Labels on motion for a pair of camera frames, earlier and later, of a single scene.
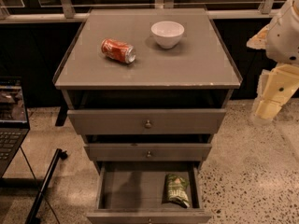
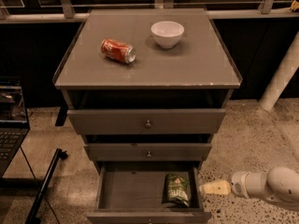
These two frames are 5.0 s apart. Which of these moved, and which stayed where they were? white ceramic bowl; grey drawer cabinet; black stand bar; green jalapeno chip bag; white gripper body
Moved: white gripper body
Stayed: white ceramic bowl; green jalapeno chip bag; black stand bar; grey drawer cabinet
